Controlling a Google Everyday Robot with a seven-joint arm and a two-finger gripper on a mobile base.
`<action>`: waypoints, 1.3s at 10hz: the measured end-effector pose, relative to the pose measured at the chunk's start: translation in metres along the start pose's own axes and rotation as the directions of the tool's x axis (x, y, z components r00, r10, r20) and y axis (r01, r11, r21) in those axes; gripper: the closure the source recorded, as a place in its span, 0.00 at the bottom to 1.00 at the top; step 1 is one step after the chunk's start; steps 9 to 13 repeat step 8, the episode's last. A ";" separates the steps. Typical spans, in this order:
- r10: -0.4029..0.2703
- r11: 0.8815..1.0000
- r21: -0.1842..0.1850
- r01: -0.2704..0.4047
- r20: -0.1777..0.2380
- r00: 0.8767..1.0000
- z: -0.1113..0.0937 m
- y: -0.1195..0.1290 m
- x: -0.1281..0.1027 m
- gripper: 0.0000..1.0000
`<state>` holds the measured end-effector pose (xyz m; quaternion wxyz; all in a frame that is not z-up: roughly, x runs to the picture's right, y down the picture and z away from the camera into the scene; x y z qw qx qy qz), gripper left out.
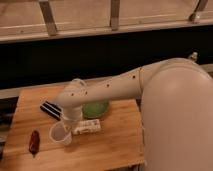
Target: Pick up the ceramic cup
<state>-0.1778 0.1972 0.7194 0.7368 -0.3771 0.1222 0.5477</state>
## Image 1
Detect wooden table board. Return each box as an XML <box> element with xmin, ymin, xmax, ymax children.
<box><xmin>0</xmin><ymin>86</ymin><xmax>143</xmax><ymax>171</ymax></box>

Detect white rectangular box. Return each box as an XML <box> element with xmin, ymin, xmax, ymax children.
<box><xmin>72</xmin><ymin>119</ymin><xmax>101</xmax><ymax>135</ymax></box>

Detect metal window frame rail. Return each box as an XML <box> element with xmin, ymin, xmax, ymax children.
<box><xmin>0</xmin><ymin>0</ymin><xmax>213</xmax><ymax>43</ymax></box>

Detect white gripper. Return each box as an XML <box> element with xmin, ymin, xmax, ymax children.
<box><xmin>61</xmin><ymin>107</ymin><xmax>82</xmax><ymax>132</ymax></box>

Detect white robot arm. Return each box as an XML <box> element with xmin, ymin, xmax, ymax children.
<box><xmin>56</xmin><ymin>58</ymin><xmax>213</xmax><ymax>171</ymax></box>

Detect green ceramic bowl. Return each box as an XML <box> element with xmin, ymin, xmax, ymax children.
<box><xmin>82</xmin><ymin>101</ymin><xmax>109</xmax><ymax>119</ymax></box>

